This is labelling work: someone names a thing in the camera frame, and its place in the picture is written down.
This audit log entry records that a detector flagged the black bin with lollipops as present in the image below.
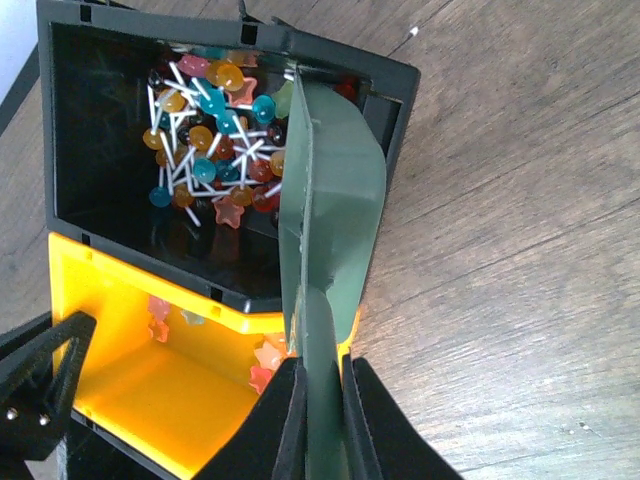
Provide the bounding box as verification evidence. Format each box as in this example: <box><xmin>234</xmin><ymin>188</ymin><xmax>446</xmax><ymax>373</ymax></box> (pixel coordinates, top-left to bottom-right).
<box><xmin>37</xmin><ymin>1</ymin><xmax>420</xmax><ymax>314</ymax></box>

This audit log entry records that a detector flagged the green slotted plastic scoop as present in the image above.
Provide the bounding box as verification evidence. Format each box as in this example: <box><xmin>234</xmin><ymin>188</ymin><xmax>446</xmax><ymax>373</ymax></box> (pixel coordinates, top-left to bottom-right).
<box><xmin>278</xmin><ymin>73</ymin><xmax>387</xmax><ymax>479</ymax></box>

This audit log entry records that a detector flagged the orange bin with gummies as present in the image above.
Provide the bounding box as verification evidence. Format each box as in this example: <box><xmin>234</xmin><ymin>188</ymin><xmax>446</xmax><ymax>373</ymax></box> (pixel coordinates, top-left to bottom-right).
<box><xmin>46</xmin><ymin>231</ymin><xmax>361</xmax><ymax>480</ymax></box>

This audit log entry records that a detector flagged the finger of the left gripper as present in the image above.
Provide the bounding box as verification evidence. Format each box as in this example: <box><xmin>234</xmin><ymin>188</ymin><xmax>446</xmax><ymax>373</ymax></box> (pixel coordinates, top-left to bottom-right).
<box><xmin>1</xmin><ymin>311</ymin><xmax>97</xmax><ymax>460</ymax></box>

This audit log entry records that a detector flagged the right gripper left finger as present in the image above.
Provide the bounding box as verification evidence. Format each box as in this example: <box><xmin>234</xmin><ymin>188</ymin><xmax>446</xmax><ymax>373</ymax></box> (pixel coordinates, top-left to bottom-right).
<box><xmin>195</xmin><ymin>358</ymin><xmax>308</xmax><ymax>479</ymax></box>

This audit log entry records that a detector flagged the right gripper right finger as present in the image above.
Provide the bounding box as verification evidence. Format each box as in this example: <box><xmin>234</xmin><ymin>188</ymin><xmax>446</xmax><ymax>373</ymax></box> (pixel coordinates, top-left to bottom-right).
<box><xmin>342</xmin><ymin>355</ymin><xmax>461</xmax><ymax>480</ymax></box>

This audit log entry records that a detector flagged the black bin with popsicle candies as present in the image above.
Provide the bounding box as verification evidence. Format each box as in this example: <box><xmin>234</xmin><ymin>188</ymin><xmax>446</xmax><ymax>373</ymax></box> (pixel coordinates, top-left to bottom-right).
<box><xmin>55</xmin><ymin>412</ymin><xmax>175</xmax><ymax>480</ymax></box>

